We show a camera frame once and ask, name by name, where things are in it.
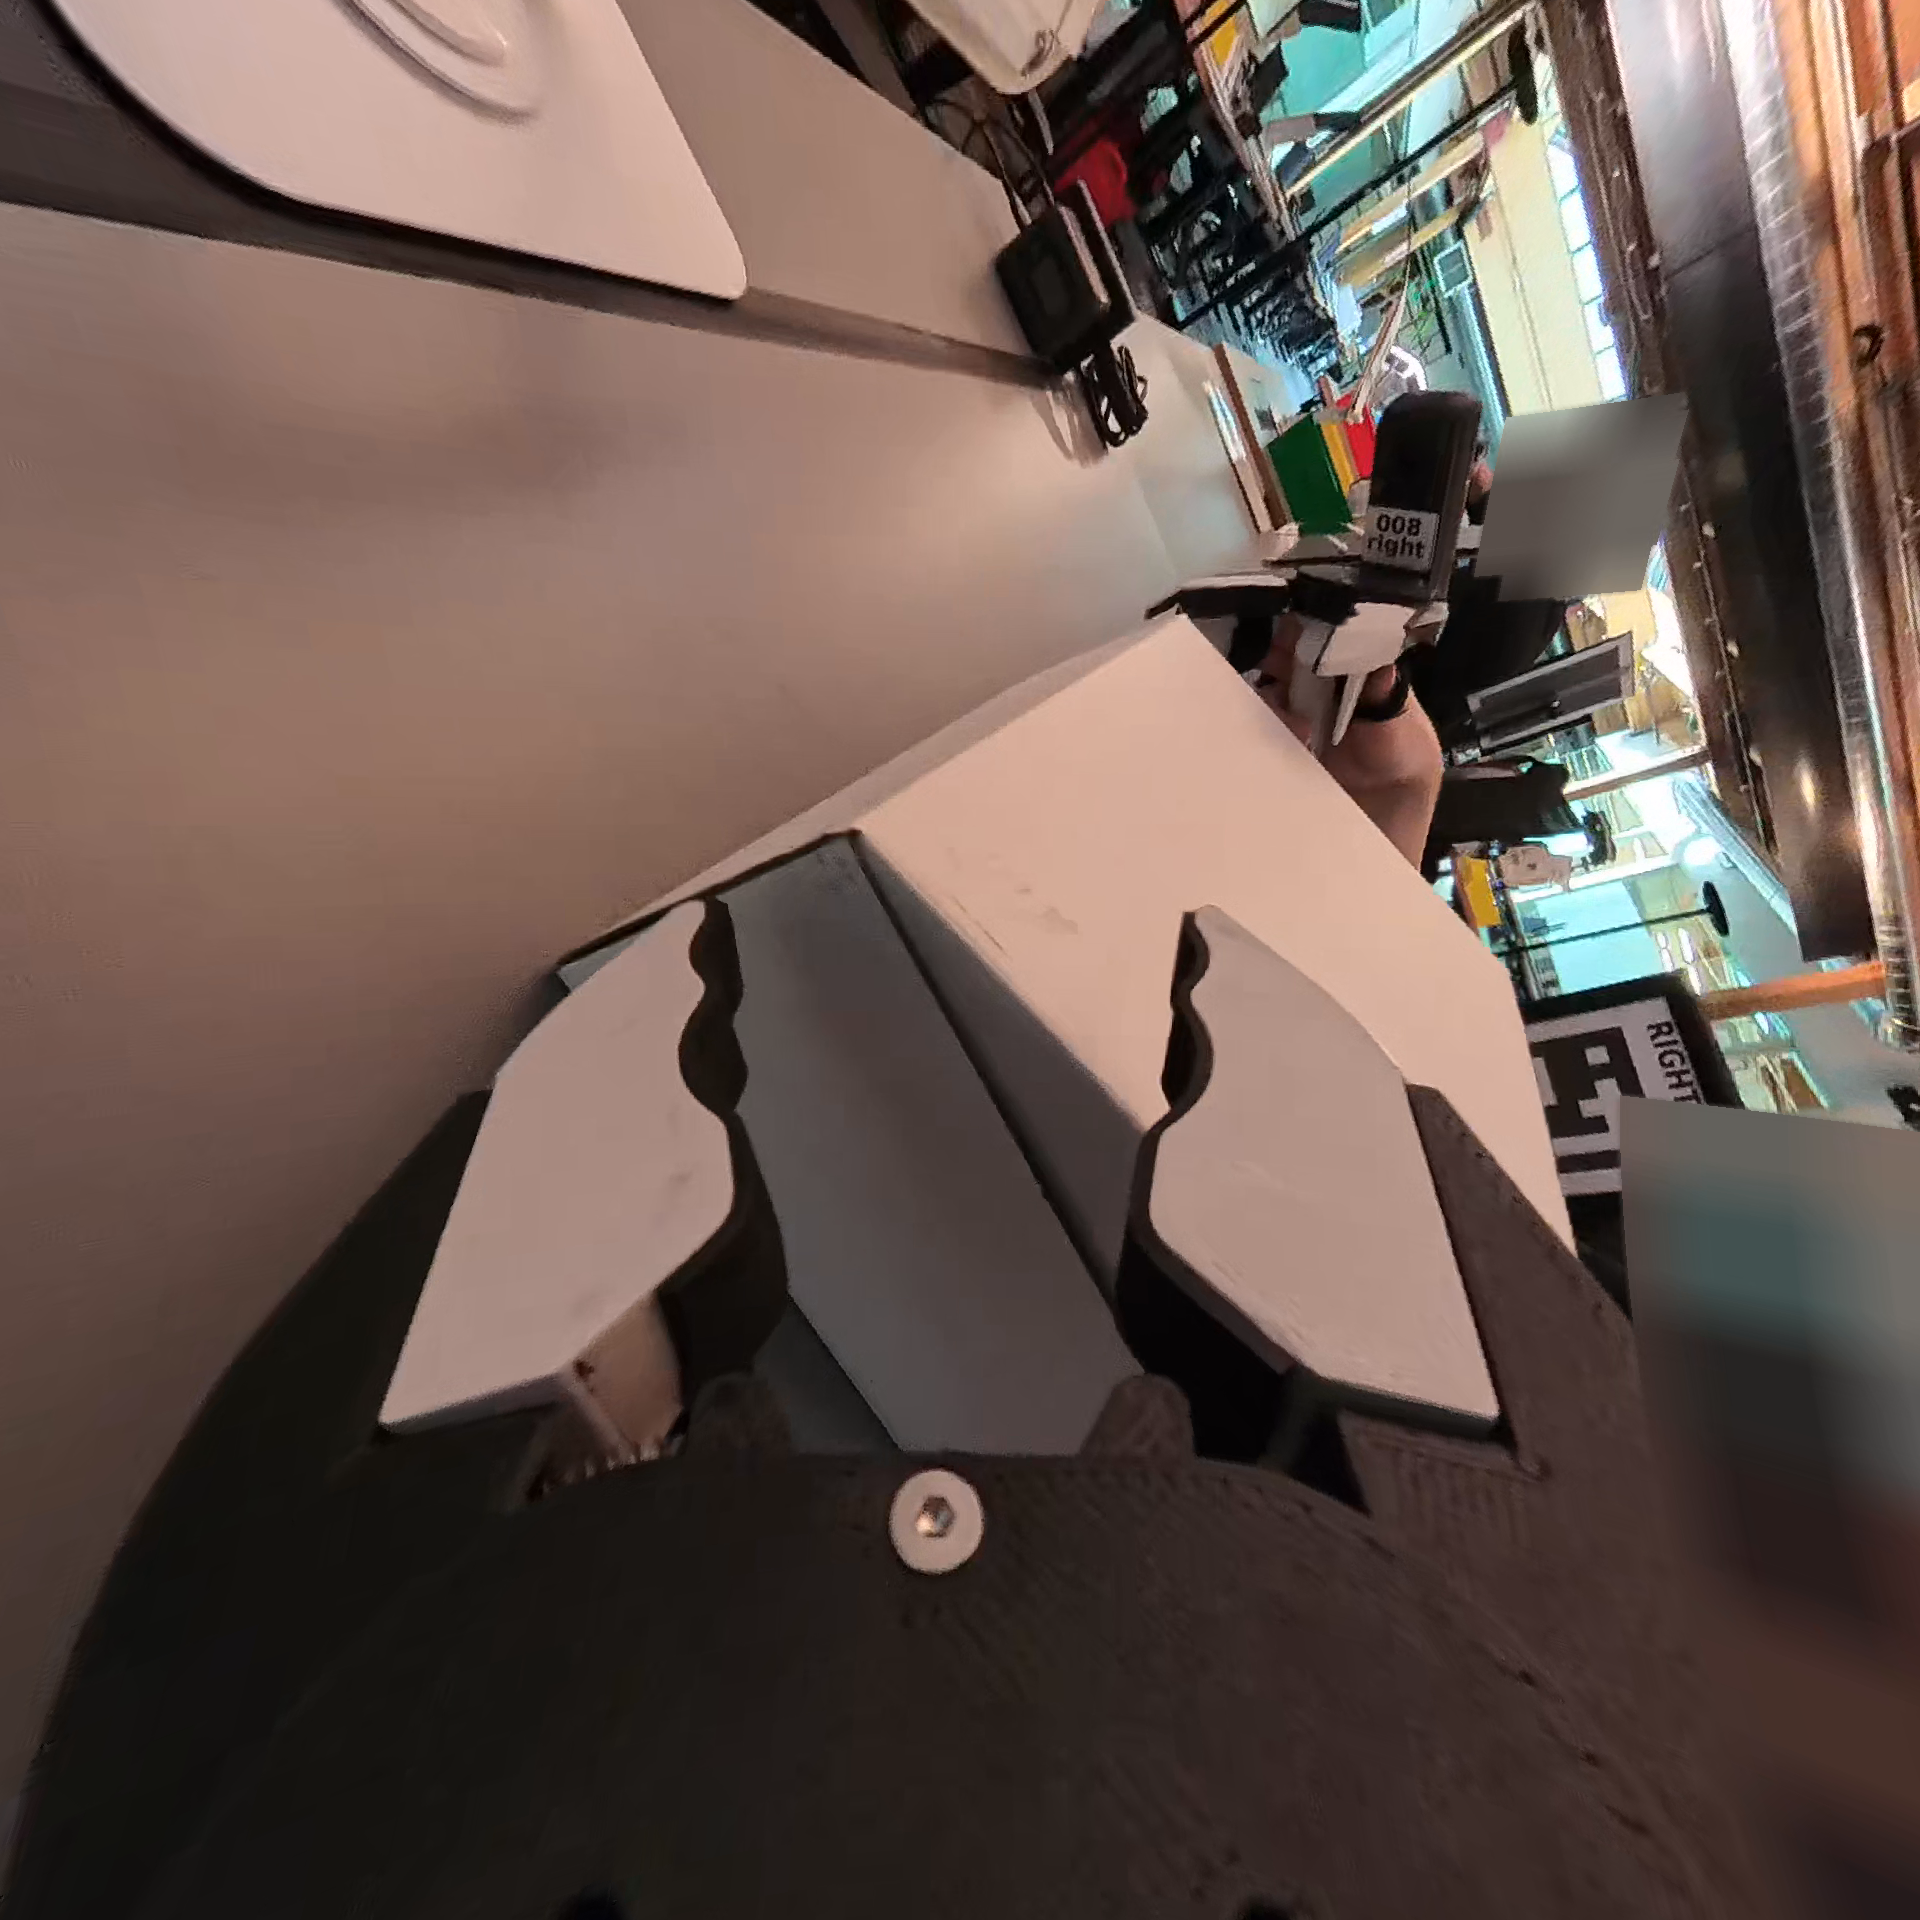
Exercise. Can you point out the person's right hand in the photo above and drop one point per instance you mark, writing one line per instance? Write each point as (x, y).
(1389, 765)

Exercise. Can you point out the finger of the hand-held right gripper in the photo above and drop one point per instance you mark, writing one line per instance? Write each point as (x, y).
(1252, 643)
(1231, 597)

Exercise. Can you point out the green yellow red box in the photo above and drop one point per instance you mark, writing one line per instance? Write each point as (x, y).
(1312, 472)

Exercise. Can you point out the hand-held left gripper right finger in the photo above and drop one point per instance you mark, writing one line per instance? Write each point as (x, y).
(1304, 1200)

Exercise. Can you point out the black charger box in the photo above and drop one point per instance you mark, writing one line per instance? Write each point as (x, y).
(1063, 284)

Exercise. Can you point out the instruction sheet on wooden stand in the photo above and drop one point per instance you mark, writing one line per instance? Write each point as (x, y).
(450, 134)

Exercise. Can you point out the black ceiling duct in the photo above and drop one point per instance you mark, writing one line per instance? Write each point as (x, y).
(1770, 450)

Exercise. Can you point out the person's right forearm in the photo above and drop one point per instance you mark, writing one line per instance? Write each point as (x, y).
(1413, 842)

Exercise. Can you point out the white upright board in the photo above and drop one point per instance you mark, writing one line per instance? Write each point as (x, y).
(1242, 434)

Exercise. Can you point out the white cardboard mailer box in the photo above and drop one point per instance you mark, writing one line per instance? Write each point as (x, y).
(1141, 811)

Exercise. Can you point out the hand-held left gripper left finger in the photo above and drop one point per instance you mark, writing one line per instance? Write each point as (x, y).
(570, 1200)

